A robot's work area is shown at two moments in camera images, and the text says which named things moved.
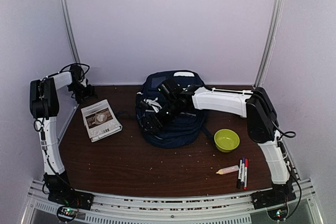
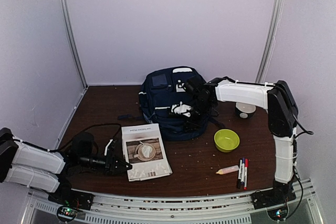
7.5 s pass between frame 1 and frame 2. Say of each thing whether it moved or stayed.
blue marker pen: stayed
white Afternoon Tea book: moved
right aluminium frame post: stayed
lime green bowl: stayed
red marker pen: stayed
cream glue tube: stayed
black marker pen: stayed
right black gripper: moved
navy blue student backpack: moved
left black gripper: moved
